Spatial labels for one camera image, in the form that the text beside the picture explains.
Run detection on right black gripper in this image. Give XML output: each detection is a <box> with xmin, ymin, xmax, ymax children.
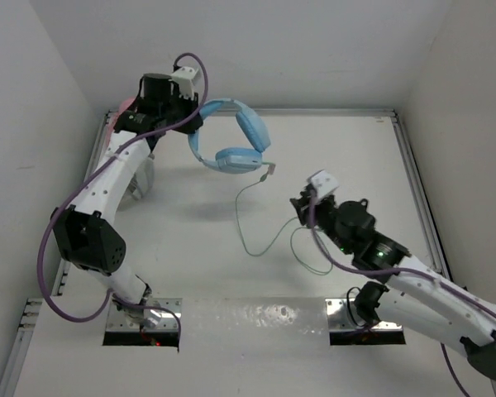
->
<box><xmin>289</xmin><ymin>190</ymin><xmax>352</xmax><ymax>255</ymax></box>

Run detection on green headphone cable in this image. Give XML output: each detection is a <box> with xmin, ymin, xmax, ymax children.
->
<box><xmin>234</xmin><ymin>163</ymin><xmax>334</xmax><ymax>276</ymax></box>

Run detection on blue headphones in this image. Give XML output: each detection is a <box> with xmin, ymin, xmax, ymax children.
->
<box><xmin>188</xmin><ymin>98</ymin><xmax>275</xmax><ymax>175</ymax></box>

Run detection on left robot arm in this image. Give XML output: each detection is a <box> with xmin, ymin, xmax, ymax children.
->
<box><xmin>45</xmin><ymin>66</ymin><xmax>207</xmax><ymax>311</ymax></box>

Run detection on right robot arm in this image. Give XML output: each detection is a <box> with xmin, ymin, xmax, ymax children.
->
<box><xmin>290</xmin><ymin>191</ymin><xmax>496</xmax><ymax>381</ymax></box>

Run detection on pink headphones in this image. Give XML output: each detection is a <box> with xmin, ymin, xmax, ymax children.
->
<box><xmin>105</xmin><ymin>98</ymin><xmax>135</xmax><ymax>148</ymax></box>

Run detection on grey headphones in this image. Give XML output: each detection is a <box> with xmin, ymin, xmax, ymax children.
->
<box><xmin>119</xmin><ymin>154</ymin><xmax>155</xmax><ymax>207</ymax></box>

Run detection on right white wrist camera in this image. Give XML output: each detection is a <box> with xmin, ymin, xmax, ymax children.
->
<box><xmin>307</xmin><ymin>170</ymin><xmax>340</xmax><ymax>201</ymax></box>

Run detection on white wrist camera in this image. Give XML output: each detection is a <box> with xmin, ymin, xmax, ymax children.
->
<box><xmin>307</xmin><ymin>170</ymin><xmax>340</xmax><ymax>201</ymax></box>
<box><xmin>170</xmin><ymin>66</ymin><xmax>202</xmax><ymax>100</ymax></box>

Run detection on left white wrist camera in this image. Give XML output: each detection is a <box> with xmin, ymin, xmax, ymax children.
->
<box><xmin>170</xmin><ymin>66</ymin><xmax>202</xmax><ymax>100</ymax></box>

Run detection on aluminium table frame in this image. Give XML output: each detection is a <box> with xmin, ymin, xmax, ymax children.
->
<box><xmin>15</xmin><ymin>112</ymin><xmax>459</xmax><ymax>396</ymax></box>

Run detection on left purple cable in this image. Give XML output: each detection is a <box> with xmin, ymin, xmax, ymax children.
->
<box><xmin>39</xmin><ymin>52</ymin><xmax>210</xmax><ymax>344</ymax></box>

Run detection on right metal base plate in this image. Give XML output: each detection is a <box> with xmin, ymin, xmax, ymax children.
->
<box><xmin>325</xmin><ymin>298</ymin><xmax>403</xmax><ymax>332</ymax></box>

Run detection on metal base plate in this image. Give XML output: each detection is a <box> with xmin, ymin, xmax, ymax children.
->
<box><xmin>325</xmin><ymin>298</ymin><xmax>403</xmax><ymax>332</ymax></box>
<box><xmin>105</xmin><ymin>297</ymin><xmax>183</xmax><ymax>332</ymax></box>

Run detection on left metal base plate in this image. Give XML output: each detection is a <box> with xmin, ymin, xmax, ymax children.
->
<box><xmin>105</xmin><ymin>297</ymin><xmax>183</xmax><ymax>332</ymax></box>

